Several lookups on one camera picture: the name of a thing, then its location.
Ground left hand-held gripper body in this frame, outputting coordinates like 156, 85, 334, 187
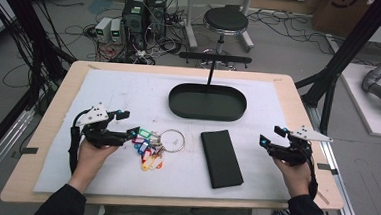
74, 101, 134, 152

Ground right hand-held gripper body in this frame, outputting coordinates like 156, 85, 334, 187
266, 123, 335, 169

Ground key ring with colourful tags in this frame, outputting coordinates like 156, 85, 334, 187
130, 126, 187, 174

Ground black wallet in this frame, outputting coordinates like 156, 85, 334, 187
197, 127, 247, 191

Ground black oval tray with rack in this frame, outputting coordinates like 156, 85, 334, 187
167, 50, 253, 124

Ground person's right hand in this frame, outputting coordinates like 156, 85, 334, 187
270, 156, 314, 200

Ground person's left hand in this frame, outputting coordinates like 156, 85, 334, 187
68, 136, 120, 192

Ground black tape piece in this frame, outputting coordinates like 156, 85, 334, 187
316, 162, 340, 177
19, 145, 40, 156

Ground white foam mat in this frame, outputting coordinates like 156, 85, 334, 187
32, 65, 298, 209

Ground grey power supply unit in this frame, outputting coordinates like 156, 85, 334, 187
109, 17, 124, 45
93, 16, 114, 45

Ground white platform board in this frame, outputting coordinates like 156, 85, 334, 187
336, 62, 381, 138

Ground black computer tower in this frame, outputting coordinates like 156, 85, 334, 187
119, 0, 150, 52
146, 0, 169, 40

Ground white metal table legs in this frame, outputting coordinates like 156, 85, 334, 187
181, 0, 258, 54

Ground black round stool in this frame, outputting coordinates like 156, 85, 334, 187
199, 2, 252, 71

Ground cardboard box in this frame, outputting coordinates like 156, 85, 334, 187
311, 0, 381, 41

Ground left hand-held gripper cable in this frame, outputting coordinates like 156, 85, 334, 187
66, 108, 89, 176

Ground hand-held gripper cable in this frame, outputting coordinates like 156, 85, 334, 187
251, 148, 321, 215
66, 108, 89, 176

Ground right hand-held gripper cable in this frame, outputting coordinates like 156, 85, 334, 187
251, 148, 321, 215

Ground tangle of floor cables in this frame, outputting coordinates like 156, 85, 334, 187
245, 7, 339, 55

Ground black metal frame post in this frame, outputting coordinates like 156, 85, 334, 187
291, 0, 381, 140
0, 0, 80, 116

